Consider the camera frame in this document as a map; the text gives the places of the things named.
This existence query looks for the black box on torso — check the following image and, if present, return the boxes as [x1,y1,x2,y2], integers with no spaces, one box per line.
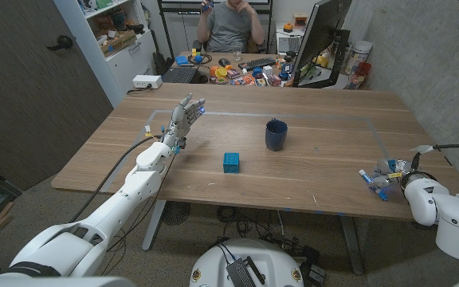
[225,256,267,287]

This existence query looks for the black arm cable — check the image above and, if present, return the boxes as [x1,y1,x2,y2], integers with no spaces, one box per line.
[410,143,459,171]
[69,135,163,224]

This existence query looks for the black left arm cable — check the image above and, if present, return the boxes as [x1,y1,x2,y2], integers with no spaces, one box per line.
[69,135,163,224]

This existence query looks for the person in grey shirt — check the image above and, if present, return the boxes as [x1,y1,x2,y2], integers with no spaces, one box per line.
[195,0,266,54]

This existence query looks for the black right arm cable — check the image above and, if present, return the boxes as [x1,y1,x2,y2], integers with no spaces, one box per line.
[410,143,459,171]

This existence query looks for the grey table leg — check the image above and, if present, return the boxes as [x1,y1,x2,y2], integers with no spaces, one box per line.
[339,216,365,276]

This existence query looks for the white power strip box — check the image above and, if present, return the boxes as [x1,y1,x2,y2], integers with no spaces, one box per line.
[131,74,163,90]

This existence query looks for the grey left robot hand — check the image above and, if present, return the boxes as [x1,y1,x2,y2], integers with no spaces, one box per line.
[160,92,207,155]

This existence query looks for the coiled black cable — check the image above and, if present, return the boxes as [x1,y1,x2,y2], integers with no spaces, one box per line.
[187,52,214,66]

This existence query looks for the round black fan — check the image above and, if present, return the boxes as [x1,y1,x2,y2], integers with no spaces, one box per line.
[161,200,192,227]

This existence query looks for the white shelf cabinet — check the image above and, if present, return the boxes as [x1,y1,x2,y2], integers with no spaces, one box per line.
[53,0,159,108]

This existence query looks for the black computer monitor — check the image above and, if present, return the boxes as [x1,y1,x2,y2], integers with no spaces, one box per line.
[292,0,353,77]

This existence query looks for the orange wooden box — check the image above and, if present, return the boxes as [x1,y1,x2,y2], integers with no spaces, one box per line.
[291,12,309,29]

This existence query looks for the white robot head edge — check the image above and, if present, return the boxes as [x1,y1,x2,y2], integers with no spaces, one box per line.
[0,254,135,287]

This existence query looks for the black laptop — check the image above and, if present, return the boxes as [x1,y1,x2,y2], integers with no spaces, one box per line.
[161,65,199,85]

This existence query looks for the dark blue cup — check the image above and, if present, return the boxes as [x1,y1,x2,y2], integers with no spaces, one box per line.
[265,118,289,152]

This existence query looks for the black backpack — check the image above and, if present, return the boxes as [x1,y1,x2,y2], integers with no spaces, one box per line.
[151,51,171,77]

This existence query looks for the tangled black floor cables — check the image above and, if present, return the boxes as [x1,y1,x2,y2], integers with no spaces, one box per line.
[215,204,299,250]

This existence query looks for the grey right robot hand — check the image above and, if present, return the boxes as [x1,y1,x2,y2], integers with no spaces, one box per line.
[367,158,409,193]

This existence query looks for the white round canister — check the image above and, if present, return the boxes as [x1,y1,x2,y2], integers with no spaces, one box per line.
[344,39,374,76]

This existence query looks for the blue cube block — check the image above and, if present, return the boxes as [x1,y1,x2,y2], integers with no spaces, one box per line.
[222,152,241,175]

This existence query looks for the red plastic cup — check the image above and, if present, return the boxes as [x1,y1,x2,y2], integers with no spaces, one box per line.
[347,61,373,90]

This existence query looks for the white marker with blue cap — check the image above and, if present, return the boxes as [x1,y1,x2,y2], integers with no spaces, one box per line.
[358,168,390,202]

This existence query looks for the black power adapter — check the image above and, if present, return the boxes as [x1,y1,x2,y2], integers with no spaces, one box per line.
[298,244,327,286]

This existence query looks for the white robot torso base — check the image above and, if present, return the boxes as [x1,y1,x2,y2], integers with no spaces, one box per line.
[189,238,306,287]

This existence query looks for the black door handle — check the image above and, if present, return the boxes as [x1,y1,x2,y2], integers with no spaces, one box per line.
[45,34,74,52]

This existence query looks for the cardboard box on shelf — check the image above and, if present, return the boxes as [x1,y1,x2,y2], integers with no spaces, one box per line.
[99,29,138,57]

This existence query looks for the black keyboard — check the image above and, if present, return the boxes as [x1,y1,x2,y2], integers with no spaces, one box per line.
[237,57,277,72]

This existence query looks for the white table leg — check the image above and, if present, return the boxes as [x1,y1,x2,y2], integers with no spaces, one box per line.
[141,199,167,253]

